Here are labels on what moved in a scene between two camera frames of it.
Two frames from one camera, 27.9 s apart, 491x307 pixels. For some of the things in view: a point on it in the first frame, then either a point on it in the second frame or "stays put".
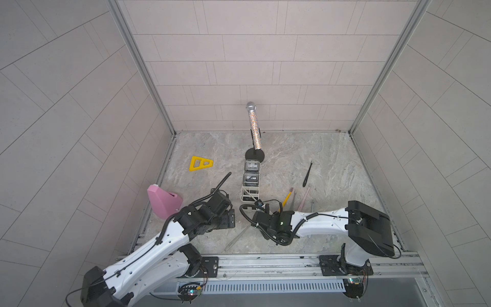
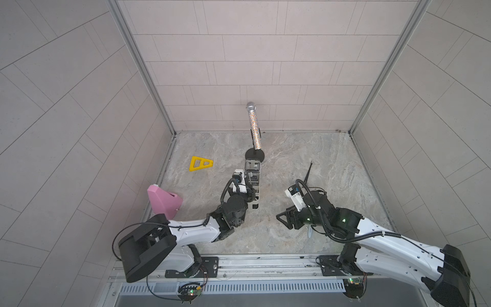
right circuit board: (354, 287) stays put
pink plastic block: (164, 204) stays put
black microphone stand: (253, 154) stays put
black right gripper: (265, 235) to (290, 213)
